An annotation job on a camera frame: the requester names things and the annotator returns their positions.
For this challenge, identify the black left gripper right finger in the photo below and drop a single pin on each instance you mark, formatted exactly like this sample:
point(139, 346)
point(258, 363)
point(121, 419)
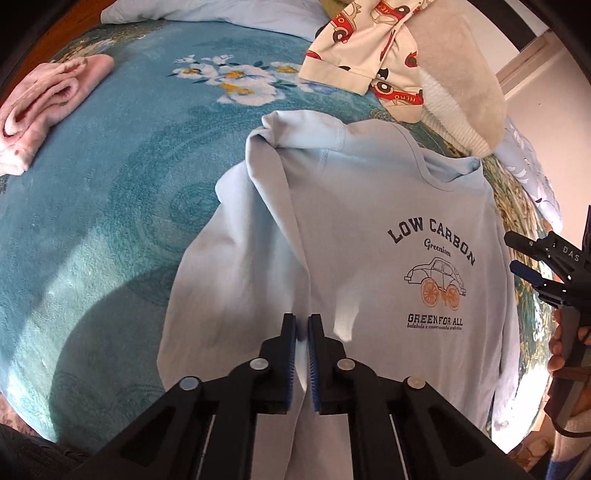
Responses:
point(399, 429)

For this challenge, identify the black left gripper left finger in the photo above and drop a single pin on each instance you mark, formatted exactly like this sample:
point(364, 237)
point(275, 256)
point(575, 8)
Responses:
point(203, 429)

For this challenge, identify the light blue sweatshirt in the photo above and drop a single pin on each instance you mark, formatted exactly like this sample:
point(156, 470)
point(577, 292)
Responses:
point(400, 250)

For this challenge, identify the person's right hand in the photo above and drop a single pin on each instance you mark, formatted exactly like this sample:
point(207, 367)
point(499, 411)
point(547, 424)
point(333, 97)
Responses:
point(556, 345)

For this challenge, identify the beige fuzzy sweater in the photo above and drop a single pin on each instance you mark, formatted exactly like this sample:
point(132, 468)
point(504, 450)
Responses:
point(463, 100)

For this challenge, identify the teal floral bed blanket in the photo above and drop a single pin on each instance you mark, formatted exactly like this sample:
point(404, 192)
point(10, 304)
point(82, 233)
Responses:
point(93, 233)

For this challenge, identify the cream car print garment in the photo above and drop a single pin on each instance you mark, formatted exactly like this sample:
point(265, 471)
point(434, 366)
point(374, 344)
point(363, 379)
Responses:
point(367, 47)

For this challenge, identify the pink folded towel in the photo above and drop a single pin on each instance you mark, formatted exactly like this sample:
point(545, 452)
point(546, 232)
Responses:
point(46, 96)

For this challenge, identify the orange wooden headboard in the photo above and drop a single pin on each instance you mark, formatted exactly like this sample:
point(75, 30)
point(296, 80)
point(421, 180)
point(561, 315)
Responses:
point(64, 22)

